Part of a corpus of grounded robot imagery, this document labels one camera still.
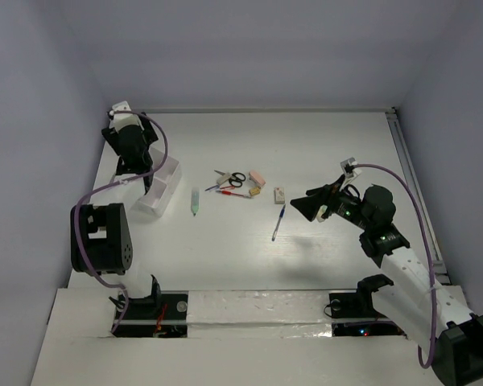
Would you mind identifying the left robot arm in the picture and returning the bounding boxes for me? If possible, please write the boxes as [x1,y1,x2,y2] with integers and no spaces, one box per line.
[70,117,162,318]

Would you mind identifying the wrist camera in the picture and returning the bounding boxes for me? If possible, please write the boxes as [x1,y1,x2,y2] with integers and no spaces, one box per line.
[108,101,141,132]
[341,158,361,180]

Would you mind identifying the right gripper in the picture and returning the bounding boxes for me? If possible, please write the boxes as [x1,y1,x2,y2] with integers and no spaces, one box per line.
[289,174,372,231]

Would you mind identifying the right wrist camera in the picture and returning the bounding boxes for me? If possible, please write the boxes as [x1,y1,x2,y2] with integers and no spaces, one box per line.
[341,158,361,180]

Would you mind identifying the yellow eraser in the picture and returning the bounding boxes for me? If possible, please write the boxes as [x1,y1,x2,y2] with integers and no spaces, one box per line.
[249,187,261,197]

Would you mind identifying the blue ballpoint pen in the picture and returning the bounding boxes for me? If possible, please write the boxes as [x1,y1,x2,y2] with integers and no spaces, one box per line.
[271,204,286,242]

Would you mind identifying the black handled scissors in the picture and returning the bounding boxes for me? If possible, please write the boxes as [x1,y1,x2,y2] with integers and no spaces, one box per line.
[215,170,246,188]

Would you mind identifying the pink eraser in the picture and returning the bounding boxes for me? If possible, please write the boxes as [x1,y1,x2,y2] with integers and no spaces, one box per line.
[249,170,266,187]

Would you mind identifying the yellow highlighter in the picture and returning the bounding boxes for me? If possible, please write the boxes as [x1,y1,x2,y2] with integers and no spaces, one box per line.
[316,205,330,223]

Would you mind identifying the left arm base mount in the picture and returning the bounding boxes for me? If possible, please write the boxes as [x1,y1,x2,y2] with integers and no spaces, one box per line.
[109,277,188,339]

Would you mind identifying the aluminium side rail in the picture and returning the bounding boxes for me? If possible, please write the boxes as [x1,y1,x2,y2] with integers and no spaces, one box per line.
[385,108,452,285]

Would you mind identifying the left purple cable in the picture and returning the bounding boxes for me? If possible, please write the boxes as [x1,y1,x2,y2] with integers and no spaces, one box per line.
[72,112,170,335]

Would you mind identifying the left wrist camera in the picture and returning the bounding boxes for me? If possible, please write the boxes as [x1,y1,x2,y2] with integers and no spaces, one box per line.
[108,101,141,132]

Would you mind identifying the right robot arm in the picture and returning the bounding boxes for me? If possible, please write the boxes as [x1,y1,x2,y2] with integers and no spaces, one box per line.
[291,182,483,385]

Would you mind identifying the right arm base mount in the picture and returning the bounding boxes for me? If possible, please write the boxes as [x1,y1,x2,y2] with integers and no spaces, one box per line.
[324,274,404,338]

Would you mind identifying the white eraser box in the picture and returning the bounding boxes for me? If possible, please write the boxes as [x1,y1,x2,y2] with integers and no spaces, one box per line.
[274,187,286,204]

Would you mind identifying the green highlighter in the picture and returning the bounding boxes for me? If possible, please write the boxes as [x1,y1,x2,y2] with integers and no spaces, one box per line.
[191,187,200,216]

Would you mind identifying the red gel pen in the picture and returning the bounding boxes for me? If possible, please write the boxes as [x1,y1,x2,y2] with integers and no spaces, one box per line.
[215,190,252,199]

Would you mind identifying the white compartment organizer box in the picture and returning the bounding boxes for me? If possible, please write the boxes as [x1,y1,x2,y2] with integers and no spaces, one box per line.
[109,146,184,218]

